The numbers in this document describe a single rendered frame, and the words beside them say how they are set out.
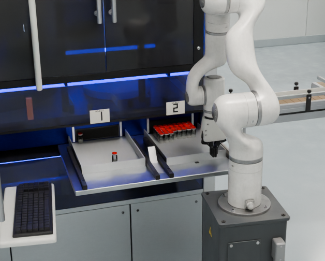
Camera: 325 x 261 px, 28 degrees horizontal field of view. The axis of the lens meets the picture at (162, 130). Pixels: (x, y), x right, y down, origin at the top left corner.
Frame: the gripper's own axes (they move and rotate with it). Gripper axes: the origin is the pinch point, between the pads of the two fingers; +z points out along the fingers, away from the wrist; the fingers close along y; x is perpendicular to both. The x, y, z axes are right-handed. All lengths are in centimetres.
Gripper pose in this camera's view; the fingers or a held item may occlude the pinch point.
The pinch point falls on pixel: (213, 151)
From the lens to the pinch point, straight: 266.5
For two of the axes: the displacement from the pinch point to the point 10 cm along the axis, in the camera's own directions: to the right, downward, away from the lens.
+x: 2.8, 3.2, -9.1
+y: -9.6, 1.1, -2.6
